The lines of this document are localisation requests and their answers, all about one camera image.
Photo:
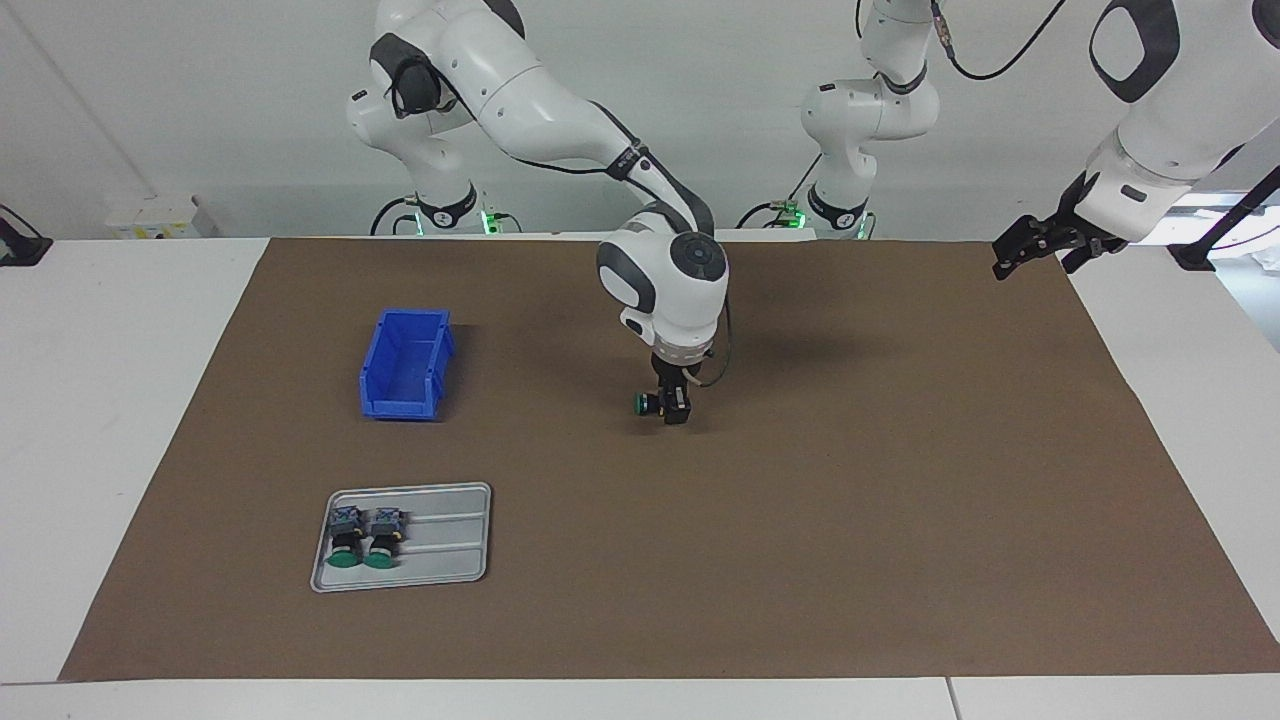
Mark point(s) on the brown paper table mat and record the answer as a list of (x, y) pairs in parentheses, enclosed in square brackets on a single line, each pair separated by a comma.
[(700, 550)]

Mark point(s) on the white power box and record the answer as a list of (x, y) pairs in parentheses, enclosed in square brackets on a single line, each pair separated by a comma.
[(160, 218)]

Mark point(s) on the black stand with pole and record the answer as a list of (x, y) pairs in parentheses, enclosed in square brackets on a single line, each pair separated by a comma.
[(1195, 255)]

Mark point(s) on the green push button switch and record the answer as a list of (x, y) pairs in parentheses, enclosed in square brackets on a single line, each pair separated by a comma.
[(648, 404), (346, 540), (384, 540)]

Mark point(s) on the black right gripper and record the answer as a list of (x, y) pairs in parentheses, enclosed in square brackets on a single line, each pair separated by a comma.
[(676, 372)]

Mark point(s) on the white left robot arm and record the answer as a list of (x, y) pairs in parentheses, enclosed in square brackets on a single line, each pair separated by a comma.
[(1170, 130)]

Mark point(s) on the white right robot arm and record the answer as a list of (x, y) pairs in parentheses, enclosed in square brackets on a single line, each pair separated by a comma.
[(540, 100)]

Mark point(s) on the grey metal tray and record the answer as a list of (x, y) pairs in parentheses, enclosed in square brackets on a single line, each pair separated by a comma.
[(450, 560)]

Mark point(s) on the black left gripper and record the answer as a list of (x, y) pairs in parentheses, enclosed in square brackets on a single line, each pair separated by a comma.
[(1075, 230)]

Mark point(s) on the blue plastic storage bin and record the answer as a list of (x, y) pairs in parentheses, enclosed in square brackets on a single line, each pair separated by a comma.
[(405, 400)]

